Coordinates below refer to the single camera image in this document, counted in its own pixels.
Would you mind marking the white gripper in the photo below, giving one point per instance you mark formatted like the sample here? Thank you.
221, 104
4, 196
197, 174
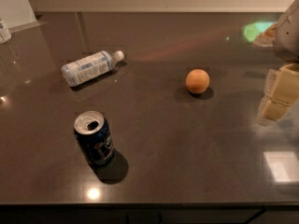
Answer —
288, 36

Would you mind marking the orange fruit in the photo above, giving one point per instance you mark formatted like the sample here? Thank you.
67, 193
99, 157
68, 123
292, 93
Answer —
197, 81

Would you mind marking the blue pepsi can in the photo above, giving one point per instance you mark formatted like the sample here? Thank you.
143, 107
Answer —
93, 135

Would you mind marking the green chip bag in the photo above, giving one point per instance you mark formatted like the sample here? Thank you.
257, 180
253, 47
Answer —
260, 33

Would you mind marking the clear plastic water bottle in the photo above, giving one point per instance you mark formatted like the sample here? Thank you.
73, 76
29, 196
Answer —
90, 67

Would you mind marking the white container at left edge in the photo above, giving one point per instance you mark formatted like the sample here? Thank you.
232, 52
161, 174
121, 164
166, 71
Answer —
5, 34

